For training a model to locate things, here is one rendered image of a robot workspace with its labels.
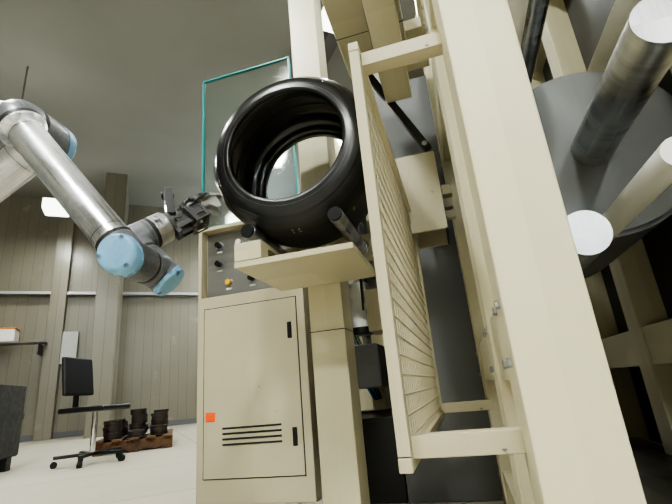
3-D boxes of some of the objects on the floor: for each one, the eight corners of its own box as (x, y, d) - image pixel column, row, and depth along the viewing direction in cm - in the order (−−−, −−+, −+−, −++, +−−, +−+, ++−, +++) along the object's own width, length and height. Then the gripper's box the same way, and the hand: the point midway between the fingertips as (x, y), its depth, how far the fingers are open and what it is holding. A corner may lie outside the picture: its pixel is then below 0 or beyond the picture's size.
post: (334, 517, 148) (293, -24, 225) (372, 516, 144) (317, -33, 222) (322, 529, 136) (283, -47, 213) (363, 528, 132) (308, -56, 210)
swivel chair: (128, 455, 413) (134, 357, 442) (125, 462, 361) (132, 350, 390) (56, 465, 390) (67, 360, 419) (42, 473, 338) (55, 353, 367)
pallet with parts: (91, 457, 431) (95, 412, 444) (103, 448, 533) (106, 412, 546) (176, 446, 461) (178, 405, 474) (172, 439, 563) (173, 405, 577)
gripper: (177, 246, 125) (232, 217, 139) (179, 226, 118) (236, 198, 132) (158, 228, 127) (214, 201, 141) (159, 207, 120) (218, 181, 134)
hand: (216, 195), depth 136 cm, fingers closed
